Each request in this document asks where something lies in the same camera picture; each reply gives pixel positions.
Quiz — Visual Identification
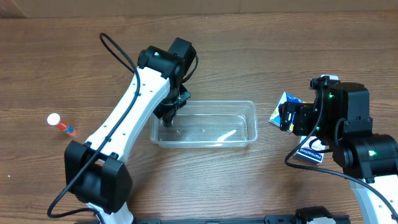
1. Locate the clear plastic container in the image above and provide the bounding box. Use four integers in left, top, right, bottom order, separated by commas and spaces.
150, 100, 258, 149

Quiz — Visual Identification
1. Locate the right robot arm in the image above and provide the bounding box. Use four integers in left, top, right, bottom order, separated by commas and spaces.
278, 75, 397, 223

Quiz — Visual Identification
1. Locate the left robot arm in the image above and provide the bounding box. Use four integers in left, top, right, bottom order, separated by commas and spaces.
60, 37, 198, 223

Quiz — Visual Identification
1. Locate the white blue Hansaplast box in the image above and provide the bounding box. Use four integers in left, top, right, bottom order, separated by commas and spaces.
294, 136, 326, 164

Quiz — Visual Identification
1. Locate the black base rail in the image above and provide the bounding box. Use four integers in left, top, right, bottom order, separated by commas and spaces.
71, 207, 351, 224

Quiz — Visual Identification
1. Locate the orange tube white cap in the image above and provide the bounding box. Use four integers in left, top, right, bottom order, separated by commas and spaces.
47, 113, 78, 137

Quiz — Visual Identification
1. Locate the blue yellow VapoDrops box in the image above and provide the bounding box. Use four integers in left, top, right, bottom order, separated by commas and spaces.
268, 92, 305, 133

